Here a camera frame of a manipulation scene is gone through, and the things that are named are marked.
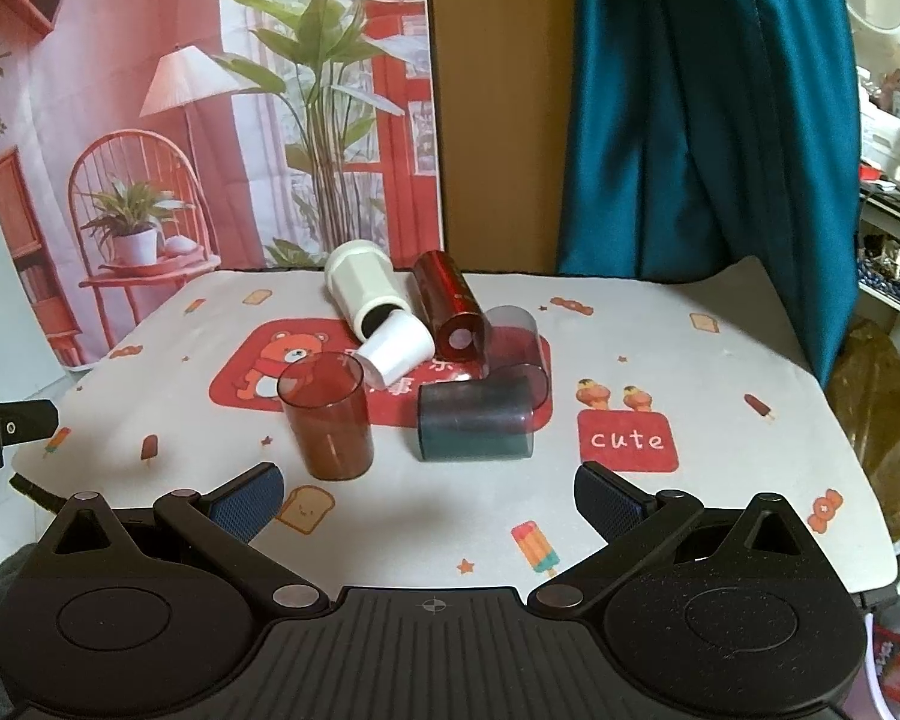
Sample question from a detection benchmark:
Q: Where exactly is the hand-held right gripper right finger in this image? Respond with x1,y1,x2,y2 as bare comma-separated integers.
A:
529,463,811,616

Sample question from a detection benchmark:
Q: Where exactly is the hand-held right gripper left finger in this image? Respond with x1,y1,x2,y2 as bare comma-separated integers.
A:
43,463,331,614

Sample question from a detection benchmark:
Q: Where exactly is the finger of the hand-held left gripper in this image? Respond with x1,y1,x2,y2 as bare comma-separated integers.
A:
0,400,60,467

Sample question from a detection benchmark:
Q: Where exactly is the dark teal translucent cup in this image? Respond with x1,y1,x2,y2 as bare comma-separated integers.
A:
417,378,536,463

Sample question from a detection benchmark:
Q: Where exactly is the brown translucent cup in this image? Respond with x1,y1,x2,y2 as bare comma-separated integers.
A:
277,352,374,480

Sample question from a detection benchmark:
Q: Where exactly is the grey translucent cup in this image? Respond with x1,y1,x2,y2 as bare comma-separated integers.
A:
481,304,553,425

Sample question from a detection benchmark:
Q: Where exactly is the small white paper cup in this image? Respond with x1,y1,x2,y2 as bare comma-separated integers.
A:
355,310,437,390

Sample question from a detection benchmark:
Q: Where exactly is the tall white ribbed cup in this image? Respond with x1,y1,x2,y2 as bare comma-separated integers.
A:
324,239,411,339

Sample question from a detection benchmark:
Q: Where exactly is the shiny red cup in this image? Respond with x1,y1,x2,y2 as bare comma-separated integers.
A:
412,249,491,364

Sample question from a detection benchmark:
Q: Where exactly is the printed cartoon tablecloth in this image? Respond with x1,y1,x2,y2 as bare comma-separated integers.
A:
11,255,899,595

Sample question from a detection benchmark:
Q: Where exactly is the yellow plastic bag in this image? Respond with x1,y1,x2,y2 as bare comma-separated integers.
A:
825,317,900,541

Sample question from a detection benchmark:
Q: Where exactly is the teal curtain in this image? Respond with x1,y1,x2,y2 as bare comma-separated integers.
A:
554,0,865,392

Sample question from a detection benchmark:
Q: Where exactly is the brown wooden panel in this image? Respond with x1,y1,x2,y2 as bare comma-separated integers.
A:
424,0,580,275

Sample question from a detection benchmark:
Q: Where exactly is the white cluttered shelf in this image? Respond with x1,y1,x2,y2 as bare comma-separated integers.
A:
853,30,900,320

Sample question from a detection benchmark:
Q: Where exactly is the wall poster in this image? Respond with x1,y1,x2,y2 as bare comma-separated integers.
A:
0,0,445,374

